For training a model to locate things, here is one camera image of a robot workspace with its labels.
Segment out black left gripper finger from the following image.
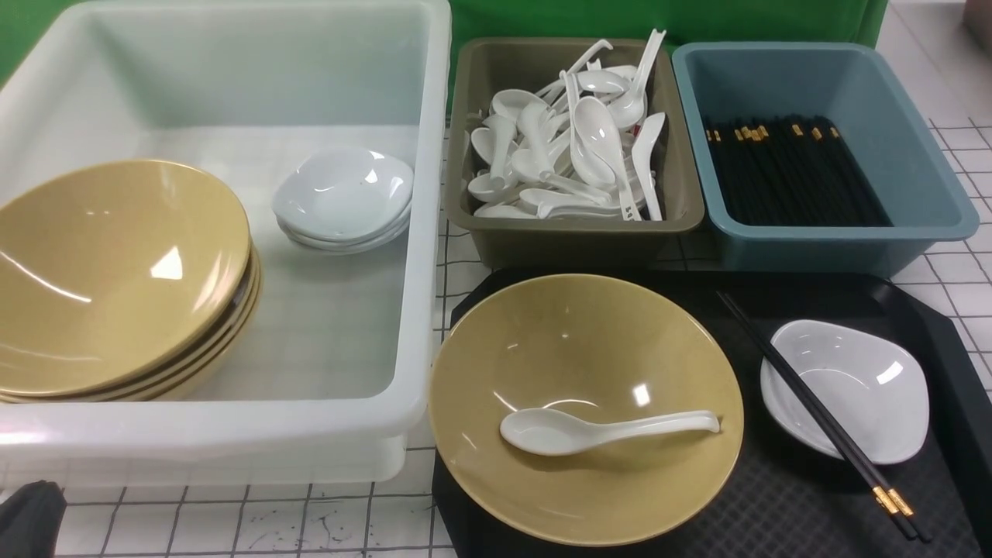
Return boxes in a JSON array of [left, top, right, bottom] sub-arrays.
[[1, 480, 67, 557]]

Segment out white ceramic soup spoon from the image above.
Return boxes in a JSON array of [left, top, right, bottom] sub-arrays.
[[499, 408, 722, 456]]

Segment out tan noodle bowl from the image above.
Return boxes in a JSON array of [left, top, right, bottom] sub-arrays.
[[428, 274, 745, 547]]

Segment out black chopstick gold band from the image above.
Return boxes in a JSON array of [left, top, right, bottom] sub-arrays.
[[743, 310, 911, 506], [717, 291, 933, 544]]

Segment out white sauce dish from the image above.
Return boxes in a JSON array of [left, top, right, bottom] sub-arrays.
[[771, 320, 931, 466]]

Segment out stacked tan bowl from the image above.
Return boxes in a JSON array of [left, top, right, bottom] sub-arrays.
[[2, 160, 263, 403], [0, 267, 263, 405], [0, 248, 258, 402]]

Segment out top stacked tan bowl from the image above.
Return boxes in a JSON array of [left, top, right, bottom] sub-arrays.
[[2, 160, 263, 403]]

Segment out large translucent white plastic tub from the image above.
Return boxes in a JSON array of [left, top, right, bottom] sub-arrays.
[[2, 1, 451, 487]]

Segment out lower stacked white dish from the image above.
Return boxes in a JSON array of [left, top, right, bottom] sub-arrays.
[[275, 206, 412, 255]]

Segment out stacked white dish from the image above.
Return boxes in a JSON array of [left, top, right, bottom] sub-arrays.
[[275, 206, 412, 255], [270, 146, 415, 243]]

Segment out top stacked white dish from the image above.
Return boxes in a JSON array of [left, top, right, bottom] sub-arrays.
[[270, 146, 415, 243]]

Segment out white spoon left bin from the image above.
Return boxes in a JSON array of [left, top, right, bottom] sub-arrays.
[[483, 114, 518, 191]]

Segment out olive brown spoon bin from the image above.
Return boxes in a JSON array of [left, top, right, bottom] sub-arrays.
[[442, 36, 705, 268]]

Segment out white spoon in bin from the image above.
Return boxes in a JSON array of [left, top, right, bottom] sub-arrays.
[[573, 96, 642, 222]]

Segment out white spoon right side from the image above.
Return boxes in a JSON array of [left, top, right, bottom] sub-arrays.
[[632, 112, 667, 222]]

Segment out long white spoon upright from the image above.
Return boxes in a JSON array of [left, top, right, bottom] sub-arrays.
[[606, 29, 667, 132]]

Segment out black chopsticks bundle in bin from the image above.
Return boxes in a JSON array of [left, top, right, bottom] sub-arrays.
[[704, 114, 893, 227]]

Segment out black textured serving tray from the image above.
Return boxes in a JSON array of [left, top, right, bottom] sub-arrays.
[[432, 268, 990, 557]]

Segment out blue plastic chopstick bin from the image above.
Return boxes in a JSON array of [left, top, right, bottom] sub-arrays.
[[672, 42, 980, 277]]

